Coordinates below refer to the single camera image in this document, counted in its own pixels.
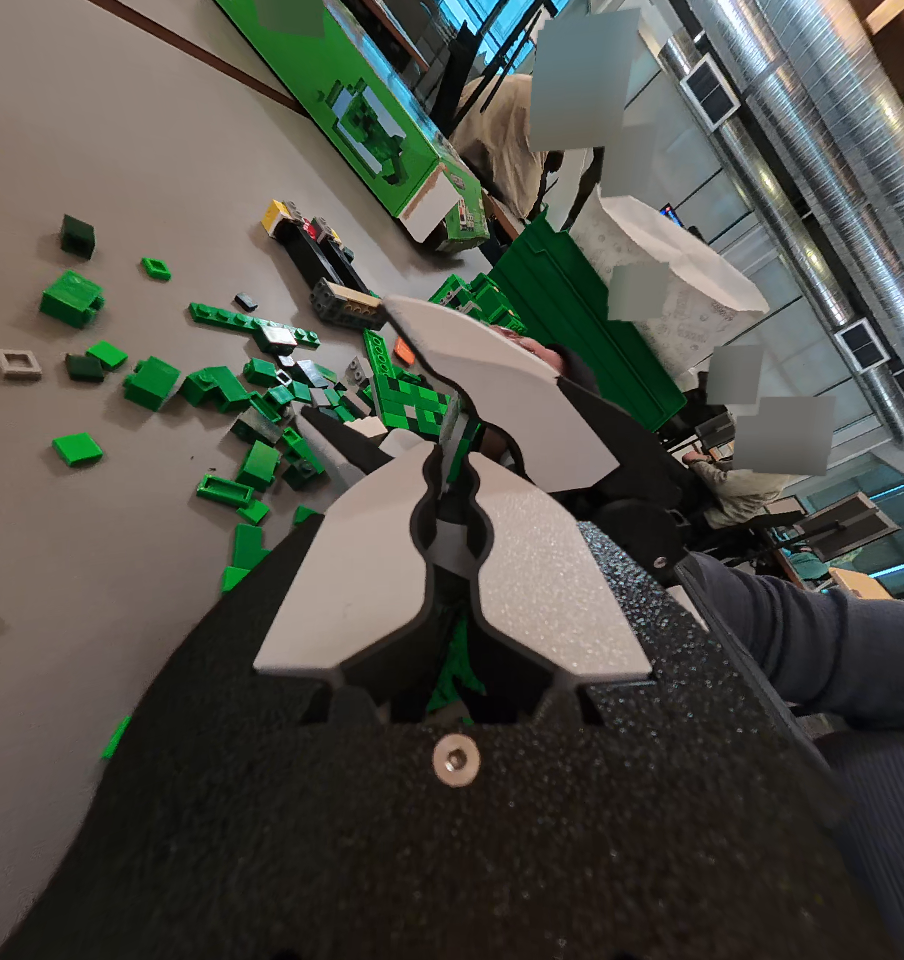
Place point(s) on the grey square frame tile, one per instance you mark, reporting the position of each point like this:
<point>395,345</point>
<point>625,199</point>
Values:
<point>32,371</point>

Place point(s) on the white printed paper bag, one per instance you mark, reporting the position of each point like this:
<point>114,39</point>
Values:
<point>706,330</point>

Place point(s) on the green plate with holes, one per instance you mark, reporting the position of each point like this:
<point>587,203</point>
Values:
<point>380,352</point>

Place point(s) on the grey monitor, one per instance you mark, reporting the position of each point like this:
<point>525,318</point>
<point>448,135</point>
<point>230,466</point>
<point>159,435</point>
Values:
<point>849,525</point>

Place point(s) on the person's right forearm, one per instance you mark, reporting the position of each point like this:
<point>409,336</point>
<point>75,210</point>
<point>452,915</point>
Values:
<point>834,637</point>

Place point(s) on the green grey brick panel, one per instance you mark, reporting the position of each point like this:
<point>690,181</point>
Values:
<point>459,450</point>

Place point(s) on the green mosaic brick panel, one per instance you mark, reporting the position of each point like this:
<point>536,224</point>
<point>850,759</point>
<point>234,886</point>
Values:
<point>407,401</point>

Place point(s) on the green studded brick assembly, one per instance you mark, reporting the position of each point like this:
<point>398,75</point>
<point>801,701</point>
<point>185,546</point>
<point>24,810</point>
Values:
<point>482,296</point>

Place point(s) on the green toy set box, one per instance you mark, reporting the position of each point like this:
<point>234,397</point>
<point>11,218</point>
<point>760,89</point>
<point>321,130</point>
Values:
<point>272,60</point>

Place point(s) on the grey desk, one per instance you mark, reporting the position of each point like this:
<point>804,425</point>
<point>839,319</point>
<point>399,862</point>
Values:
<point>84,112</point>

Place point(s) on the black yellow brick model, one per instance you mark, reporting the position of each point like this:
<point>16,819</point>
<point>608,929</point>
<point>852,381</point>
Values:
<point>324,262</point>

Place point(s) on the scattered green bricks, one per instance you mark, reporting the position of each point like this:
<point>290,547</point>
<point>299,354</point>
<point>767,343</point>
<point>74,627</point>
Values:
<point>152,382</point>

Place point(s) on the white vent grille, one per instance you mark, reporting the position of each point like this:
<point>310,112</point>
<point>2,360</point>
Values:
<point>862,345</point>
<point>710,90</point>

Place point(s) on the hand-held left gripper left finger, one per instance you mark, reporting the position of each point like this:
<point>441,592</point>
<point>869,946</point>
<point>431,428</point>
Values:
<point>354,577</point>

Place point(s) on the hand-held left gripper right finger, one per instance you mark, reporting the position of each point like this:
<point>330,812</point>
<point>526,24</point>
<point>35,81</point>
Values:
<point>557,585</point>

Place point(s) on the long green plate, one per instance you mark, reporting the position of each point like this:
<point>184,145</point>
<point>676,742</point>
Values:
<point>219,315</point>

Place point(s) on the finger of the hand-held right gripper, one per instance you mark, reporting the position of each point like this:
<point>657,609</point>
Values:
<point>347,450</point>
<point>512,397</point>

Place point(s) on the orange brick separator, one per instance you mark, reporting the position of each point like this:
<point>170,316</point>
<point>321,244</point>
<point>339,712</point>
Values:
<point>403,351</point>

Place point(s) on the person's lap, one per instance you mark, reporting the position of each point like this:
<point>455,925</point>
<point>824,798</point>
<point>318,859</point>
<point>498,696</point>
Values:
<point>886,825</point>

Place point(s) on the dark green brick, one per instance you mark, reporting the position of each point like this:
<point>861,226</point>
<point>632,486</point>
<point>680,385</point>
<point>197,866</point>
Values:
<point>77,236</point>

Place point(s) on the small black tile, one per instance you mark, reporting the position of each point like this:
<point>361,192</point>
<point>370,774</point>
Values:
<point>246,302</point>

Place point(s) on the silver ventilation duct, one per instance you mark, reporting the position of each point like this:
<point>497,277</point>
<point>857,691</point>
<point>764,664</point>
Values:
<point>819,150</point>

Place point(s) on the person's right hand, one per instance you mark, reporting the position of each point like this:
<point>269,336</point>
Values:
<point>530,349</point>

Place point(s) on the green plastic crate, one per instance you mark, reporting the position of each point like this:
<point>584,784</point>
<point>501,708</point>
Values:
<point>594,315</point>

